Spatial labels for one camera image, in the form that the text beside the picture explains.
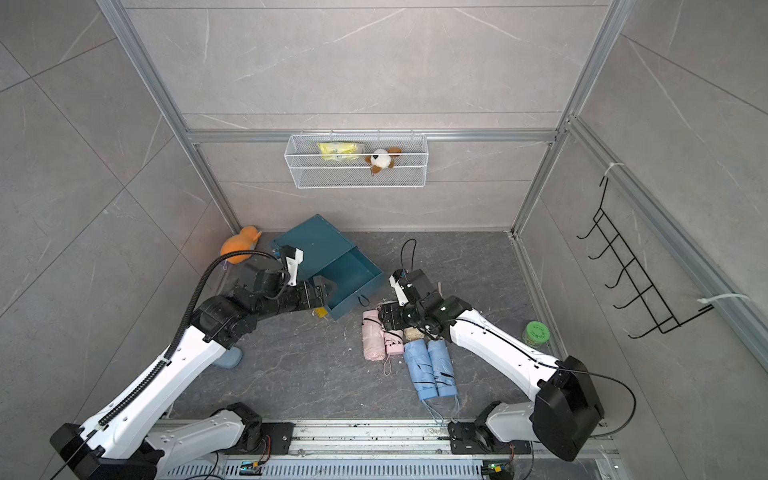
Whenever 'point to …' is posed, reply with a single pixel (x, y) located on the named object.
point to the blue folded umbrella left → (422, 370)
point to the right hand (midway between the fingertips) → (391, 313)
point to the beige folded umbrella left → (413, 334)
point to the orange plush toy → (245, 240)
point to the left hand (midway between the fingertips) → (324, 284)
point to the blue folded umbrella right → (442, 367)
